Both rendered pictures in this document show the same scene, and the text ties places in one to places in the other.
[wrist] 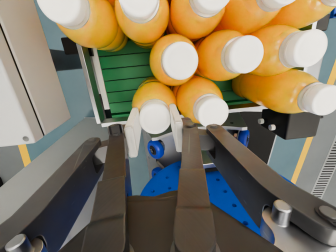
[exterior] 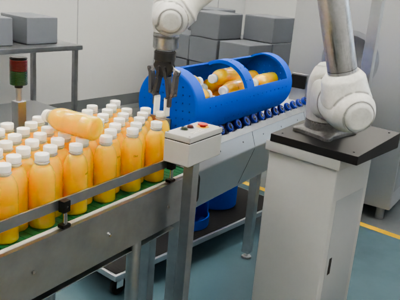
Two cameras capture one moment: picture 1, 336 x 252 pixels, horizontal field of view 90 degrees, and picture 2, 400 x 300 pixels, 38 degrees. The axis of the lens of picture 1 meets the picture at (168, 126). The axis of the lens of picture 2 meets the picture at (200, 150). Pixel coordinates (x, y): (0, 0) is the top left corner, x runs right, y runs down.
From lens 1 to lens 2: 203 cm
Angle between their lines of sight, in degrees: 54
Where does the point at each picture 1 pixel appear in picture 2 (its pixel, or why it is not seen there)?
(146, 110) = (161, 112)
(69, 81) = not seen: outside the picture
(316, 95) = (116, 102)
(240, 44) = (126, 109)
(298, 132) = not seen: hidden behind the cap
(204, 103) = (145, 109)
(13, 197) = (312, 196)
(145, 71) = not seen: hidden behind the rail
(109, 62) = (165, 176)
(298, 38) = (112, 106)
